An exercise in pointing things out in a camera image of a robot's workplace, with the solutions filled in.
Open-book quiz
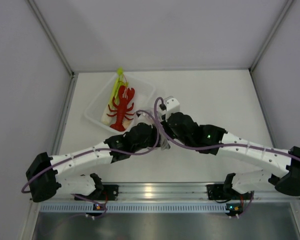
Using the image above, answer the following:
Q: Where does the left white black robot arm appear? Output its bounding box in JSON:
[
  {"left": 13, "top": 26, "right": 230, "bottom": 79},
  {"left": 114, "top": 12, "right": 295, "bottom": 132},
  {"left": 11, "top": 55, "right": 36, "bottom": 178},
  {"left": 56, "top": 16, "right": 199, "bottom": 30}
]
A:
[{"left": 25, "top": 122, "right": 161, "bottom": 203}]

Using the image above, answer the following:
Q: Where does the purple cable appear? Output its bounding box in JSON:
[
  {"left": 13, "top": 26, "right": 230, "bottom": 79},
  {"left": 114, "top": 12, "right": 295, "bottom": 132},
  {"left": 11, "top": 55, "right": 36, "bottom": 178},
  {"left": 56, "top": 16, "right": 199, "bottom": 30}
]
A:
[
  {"left": 153, "top": 96, "right": 300, "bottom": 193},
  {"left": 20, "top": 109, "right": 163, "bottom": 216}
]

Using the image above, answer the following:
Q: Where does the red fake lobster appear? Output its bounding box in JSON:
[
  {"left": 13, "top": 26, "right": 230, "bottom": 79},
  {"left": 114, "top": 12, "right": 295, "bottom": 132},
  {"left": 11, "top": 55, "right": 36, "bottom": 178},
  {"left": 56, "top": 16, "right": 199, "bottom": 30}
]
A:
[{"left": 108, "top": 86, "right": 135, "bottom": 132}]

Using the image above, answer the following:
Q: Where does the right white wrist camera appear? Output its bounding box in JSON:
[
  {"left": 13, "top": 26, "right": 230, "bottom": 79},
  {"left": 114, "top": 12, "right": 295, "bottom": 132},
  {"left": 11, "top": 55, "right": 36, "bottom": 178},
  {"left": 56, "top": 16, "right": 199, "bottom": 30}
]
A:
[{"left": 159, "top": 96, "right": 180, "bottom": 122}]

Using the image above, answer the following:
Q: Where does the left aluminium frame post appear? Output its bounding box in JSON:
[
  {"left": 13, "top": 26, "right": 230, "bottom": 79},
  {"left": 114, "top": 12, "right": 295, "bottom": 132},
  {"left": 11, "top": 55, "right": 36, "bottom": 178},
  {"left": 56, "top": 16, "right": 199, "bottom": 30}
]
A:
[{"left": 25, "top": 0, "right": 74, "bottom": 76}]

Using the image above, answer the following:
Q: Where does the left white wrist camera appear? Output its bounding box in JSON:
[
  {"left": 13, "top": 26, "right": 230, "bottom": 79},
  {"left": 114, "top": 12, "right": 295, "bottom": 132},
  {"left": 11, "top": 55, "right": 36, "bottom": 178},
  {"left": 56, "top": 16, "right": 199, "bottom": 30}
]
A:
[{"left": 136, "top": 109, "right": 155, "bottom": 125}]

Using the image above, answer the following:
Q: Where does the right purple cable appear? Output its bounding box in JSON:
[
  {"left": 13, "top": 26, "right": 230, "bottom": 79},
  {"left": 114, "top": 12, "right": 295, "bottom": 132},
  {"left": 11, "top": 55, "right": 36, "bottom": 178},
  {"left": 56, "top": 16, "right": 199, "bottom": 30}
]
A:
[{"left": 153, "top": 96, "right": 300, "bottom": 193}]

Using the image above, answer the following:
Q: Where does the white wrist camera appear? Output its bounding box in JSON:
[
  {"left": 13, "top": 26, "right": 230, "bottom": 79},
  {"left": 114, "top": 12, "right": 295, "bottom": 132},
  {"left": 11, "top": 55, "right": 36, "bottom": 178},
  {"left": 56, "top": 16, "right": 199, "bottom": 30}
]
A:
[
  {"left": 136, "top": 109, "right": 155, "bottom": 125},
  {"left": 159, "top": 96, "right": 180, "bottom": 122}
]

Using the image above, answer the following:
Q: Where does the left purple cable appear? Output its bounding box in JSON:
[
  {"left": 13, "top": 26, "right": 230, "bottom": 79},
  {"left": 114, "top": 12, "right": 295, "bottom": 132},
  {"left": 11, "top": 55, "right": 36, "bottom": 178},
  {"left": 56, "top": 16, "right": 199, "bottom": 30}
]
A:
[{"left": 20, "top": 109, "right": 163, "bottom": 216}]

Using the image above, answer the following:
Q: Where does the fake green leek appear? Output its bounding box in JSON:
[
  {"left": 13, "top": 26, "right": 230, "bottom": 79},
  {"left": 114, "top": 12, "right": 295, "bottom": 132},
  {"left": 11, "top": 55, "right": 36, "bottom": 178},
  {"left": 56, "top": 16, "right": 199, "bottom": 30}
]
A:
[{"left": 101, "top": 67, "right": 129, "bottom": 126}]

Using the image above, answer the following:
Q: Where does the aluminium rail base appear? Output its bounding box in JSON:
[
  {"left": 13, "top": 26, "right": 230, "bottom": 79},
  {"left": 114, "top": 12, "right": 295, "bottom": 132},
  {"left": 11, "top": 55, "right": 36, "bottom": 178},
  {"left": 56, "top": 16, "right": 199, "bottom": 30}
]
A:
[{"left": 29, "top": 181, "right": 277, "bottom": 202}]

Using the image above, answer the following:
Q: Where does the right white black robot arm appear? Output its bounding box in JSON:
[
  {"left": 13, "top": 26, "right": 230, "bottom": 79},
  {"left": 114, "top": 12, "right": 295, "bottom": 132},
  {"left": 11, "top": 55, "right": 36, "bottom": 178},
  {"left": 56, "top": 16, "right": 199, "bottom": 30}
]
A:
[{"left": 161, "top": 112, "right": 300, "bottom": 197}]

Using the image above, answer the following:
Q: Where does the right aluminium frame post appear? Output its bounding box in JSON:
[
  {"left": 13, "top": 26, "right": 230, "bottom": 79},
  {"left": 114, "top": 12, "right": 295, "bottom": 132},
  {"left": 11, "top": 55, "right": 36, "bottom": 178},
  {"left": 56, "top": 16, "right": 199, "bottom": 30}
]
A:
[{"left": 249, "top": 0, "right": 296, "bottom": 74}]

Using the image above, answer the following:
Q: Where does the clear zip top bag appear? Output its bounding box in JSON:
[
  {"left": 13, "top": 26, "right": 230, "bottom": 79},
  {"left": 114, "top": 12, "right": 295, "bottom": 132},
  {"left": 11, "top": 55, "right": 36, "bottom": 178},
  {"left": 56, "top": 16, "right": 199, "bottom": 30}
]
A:
[{"left": 142, "top": 108, "right": 171, "bottom": 151}]

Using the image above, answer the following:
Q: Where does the translucent white plastic basket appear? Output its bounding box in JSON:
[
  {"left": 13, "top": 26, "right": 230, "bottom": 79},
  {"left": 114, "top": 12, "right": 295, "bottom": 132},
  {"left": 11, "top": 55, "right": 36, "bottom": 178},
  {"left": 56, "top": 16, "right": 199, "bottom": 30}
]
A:
[{"left": 83, "top": 68, "right": 156, "bottom": 134}]

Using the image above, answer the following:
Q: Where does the aluminium frame post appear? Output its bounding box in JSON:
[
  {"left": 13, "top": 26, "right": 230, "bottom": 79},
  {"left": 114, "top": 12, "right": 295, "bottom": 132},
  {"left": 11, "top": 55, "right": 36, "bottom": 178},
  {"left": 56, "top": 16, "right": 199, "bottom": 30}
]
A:
[
  {"left": 25, "top": 0, "right": 74, "bottom": 76},
  {"left": 249, "top": 0, "right": 296, "bottom": 74}
]

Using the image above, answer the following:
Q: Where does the white slotted cable duct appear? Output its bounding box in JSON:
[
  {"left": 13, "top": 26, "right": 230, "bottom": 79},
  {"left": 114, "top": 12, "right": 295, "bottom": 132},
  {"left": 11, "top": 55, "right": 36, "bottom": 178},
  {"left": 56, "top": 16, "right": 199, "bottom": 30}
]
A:
[{"left": 39, "top": 202, "right": 241, "bottom": 214}]

